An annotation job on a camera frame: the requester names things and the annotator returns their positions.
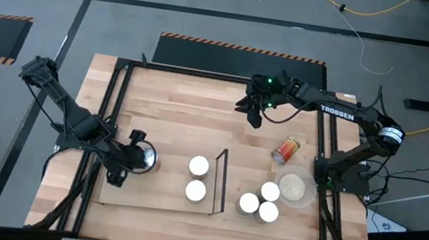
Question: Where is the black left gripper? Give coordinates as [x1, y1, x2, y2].
[105, 125, 162, 194]

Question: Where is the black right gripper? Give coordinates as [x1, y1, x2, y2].
[232, 63, 292, 134]

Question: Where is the pineapple tin can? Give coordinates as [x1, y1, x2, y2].
[138, 146, 164, 175]

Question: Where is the red orange tin can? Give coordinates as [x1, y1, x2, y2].
[269, 132, 304, 169]

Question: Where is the corn tin can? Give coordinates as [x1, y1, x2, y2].
[186, 153, 212, 182]

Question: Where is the carrots tin can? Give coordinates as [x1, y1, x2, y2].
[182, 177, 209, 207]

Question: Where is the tomatoes tin can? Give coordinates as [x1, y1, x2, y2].
[233, 190, 262, 218]

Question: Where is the silver topped tin can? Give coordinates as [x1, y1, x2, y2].
[252, 199, 282, 227]

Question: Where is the clear bowl of grains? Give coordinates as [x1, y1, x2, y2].
[270, 162, 321, 213]

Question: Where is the black aluminium table frame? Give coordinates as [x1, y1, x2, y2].
[24, 40, 397, 240]

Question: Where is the thin white cable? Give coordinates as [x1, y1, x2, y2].
[311, 0, 404, 78]

